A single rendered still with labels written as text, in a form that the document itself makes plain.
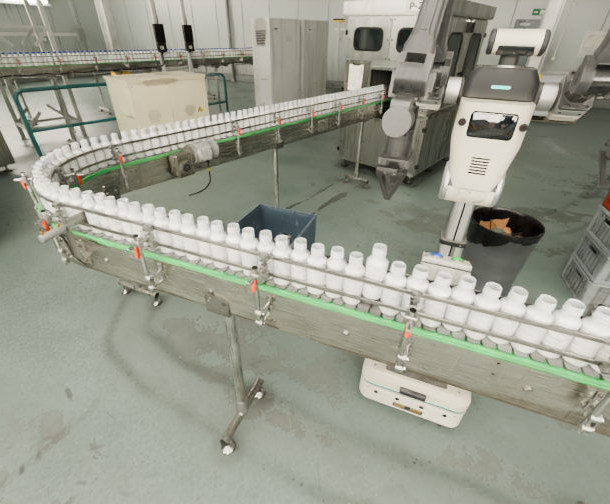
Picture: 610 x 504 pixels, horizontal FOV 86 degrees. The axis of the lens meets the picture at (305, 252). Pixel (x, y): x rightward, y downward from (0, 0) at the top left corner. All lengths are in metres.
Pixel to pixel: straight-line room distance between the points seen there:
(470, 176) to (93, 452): 2.07
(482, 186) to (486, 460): 1.30
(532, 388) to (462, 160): 0.78
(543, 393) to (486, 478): 0.95
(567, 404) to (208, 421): 1.53
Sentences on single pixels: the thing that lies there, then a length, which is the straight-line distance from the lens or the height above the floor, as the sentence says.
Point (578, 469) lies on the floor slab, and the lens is 2.25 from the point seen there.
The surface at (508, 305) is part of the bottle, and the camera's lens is 0.96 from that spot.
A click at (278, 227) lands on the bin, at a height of 0.83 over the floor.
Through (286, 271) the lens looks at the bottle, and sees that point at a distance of 1.03.
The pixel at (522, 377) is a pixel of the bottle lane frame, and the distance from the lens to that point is 1.08.
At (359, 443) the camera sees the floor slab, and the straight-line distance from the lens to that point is 1.89.
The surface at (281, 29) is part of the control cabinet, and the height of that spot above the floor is 1.72.
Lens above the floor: 1.68
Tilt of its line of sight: 34 degrees down
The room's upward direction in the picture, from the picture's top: 1 degrees clockwise
